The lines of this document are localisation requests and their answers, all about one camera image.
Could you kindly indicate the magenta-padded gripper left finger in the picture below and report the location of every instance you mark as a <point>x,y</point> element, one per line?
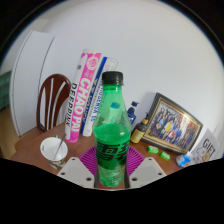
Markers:
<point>75,170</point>

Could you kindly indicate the white door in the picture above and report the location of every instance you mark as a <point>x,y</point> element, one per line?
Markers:
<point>30,83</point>

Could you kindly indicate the white and blue tube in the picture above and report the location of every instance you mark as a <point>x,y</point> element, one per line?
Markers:
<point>96,86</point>

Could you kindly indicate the metal spoon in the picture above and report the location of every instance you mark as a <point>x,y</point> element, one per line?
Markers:
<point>60,145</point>

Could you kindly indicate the blue tissue pack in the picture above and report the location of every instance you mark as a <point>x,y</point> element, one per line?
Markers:
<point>184,160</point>

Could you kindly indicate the amber pump bottle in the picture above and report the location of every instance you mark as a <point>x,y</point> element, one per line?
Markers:
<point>138,131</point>

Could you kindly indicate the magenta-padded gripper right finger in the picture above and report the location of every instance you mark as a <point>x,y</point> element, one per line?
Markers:
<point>150,168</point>

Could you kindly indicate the pink and white tube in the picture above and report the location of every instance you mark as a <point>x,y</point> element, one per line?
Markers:
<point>81,96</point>

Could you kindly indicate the framed group photo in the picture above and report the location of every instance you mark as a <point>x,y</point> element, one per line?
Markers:
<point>171,125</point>

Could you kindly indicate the white patterned paper cup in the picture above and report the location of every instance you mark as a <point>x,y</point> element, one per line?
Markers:
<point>53,150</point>

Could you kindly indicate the white paper gift bag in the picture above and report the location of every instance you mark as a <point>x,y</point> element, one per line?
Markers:
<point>206,148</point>

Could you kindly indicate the green plastic drink bottle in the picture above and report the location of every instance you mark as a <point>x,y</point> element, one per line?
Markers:
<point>111,140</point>

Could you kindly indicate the blue pump bottle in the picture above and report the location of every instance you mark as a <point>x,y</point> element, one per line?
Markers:
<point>132,115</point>

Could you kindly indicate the dark wooden chair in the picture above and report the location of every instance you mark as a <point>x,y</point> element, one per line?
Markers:
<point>55,100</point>

